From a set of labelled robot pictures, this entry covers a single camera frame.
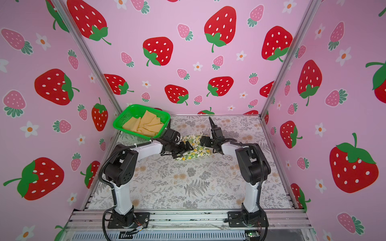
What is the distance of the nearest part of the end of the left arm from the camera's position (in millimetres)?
776

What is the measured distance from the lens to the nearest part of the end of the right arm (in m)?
0.78

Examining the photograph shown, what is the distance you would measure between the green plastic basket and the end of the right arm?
0.33m

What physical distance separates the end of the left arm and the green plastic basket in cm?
23

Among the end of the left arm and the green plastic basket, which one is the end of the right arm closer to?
the end of the left arm

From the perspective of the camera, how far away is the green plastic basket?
1.07 m
